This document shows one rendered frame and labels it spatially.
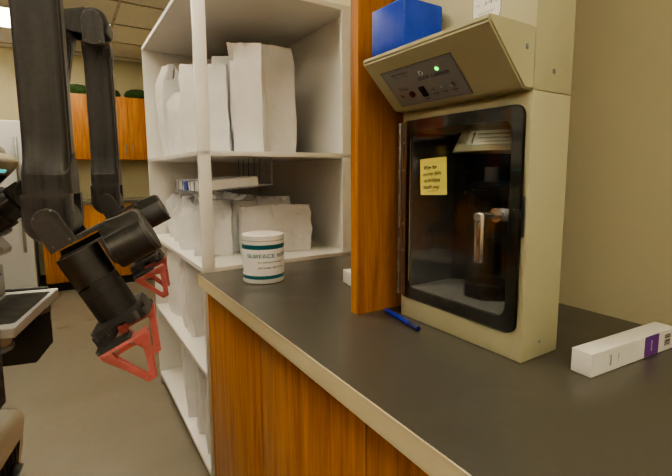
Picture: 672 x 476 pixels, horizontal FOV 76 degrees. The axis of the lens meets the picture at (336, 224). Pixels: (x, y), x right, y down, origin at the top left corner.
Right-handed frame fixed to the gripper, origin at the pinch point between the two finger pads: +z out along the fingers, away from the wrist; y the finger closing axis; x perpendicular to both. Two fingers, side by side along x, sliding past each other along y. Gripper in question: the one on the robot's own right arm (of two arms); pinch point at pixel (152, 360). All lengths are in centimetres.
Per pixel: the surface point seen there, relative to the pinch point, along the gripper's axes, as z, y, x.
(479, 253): 12, -7, -54
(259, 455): 51, 39, 2
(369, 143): -10, 25, -57
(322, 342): 18.8, 10.9, -24.5
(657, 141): 16, -2, -107
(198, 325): 43, 140, 12
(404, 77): -20, 10, -64
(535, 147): -1, -10, -69
